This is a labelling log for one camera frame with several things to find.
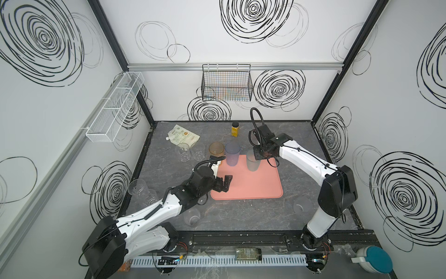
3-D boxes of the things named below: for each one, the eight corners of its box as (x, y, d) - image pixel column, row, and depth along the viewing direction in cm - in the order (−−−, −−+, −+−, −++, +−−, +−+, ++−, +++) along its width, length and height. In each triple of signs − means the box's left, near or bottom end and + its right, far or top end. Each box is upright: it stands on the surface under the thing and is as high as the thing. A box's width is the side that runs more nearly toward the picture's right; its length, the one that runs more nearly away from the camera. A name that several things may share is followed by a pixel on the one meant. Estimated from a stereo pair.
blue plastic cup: (225, 165, 100) (225, 153, 90) (225, 154, 105) (225, 141, 95) (238, 165, 100) (240, 153, 90) (238, 154, 105) (239, 141, 95)
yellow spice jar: (231, 137, 114) (231, 126, 106) (231, 133, 117) (231, 121, 109) (238, 137, 114) (239, 126, 106) (238, 133, 117) (239, 121, 109)
